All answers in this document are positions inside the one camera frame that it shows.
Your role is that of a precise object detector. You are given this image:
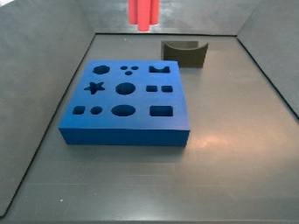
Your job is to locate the red three-prong peg object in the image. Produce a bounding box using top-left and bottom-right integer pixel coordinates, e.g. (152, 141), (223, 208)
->
(127, 0), (160, 32)

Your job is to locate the blue foam shape-sorter block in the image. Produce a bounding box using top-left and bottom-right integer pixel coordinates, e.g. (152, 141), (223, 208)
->
(59, 60), (191, 146)

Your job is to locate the dark grey curved holder block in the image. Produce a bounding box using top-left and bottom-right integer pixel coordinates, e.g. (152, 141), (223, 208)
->
(162, 40), (210, 68)

